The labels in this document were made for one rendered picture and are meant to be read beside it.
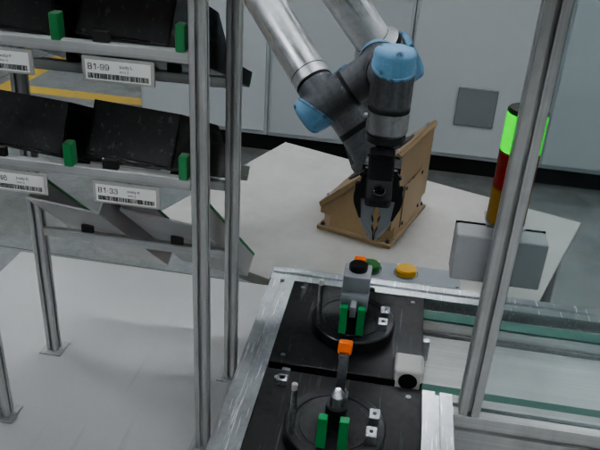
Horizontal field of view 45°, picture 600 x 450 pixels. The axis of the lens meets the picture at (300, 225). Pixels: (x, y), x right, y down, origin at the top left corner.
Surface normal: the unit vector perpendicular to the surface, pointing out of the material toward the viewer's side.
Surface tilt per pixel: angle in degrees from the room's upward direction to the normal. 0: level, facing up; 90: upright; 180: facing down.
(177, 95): 90
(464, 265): 90
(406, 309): 0
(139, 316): 0
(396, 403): 0
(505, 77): 90
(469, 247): 90
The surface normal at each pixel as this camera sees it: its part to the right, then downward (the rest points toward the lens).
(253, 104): -0.18, 0.45
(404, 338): 0.06, -0.88
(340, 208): -0.46, 0.40
